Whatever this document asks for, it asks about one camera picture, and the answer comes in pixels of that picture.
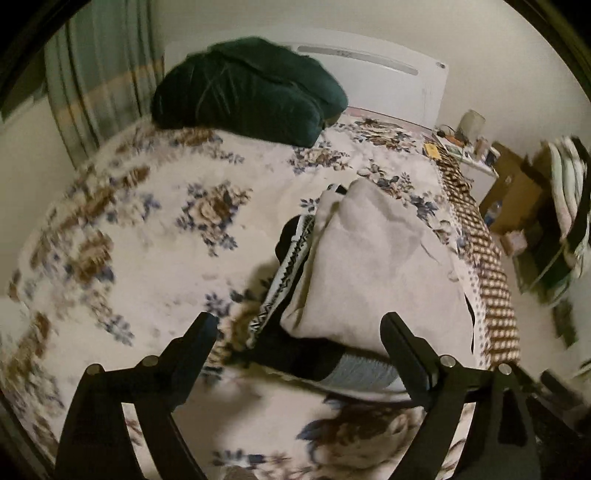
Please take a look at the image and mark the large cardboard box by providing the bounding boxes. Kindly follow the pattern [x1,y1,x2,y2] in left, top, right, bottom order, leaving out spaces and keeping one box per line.
[478,141,550,236]

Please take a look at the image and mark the grey long-sleeve shirt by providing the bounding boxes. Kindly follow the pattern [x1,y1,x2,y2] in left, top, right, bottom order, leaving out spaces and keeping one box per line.
[280,177,477,367]

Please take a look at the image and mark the white nightstand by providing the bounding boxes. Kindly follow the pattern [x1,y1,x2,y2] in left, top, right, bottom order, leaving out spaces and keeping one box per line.
[436,131,500,204]

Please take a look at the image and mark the bed with floral cover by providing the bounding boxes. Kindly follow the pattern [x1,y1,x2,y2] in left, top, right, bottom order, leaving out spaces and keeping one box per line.
[0,115,485,480]

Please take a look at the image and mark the white black jacket pile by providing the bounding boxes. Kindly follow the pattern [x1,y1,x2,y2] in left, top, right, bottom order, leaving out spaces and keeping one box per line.
[538,135,591,278]

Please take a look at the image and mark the chair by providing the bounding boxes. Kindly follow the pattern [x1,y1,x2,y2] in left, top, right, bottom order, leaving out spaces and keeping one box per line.
[512,222,578,305]

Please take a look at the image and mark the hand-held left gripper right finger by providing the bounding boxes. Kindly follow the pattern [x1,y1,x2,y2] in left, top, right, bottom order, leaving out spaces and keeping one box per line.
[379,311,541,480]

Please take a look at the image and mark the brown checkered blanket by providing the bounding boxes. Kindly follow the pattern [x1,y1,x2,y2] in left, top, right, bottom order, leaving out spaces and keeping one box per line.
[434,150,522,370]

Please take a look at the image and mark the green striped curtain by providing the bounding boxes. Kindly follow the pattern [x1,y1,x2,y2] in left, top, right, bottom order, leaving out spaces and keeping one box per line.
[44,0,167,169]

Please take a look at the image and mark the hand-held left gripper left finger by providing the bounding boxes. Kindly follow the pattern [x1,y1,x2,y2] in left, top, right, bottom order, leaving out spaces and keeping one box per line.
[54,312,221,480]

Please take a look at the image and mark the white bed headboard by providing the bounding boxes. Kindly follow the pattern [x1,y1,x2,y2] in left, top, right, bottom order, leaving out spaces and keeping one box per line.
[164,39,450,130]

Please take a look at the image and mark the dark green quilt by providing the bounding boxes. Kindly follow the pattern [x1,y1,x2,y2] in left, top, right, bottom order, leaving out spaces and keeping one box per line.
[150,37,349,148]

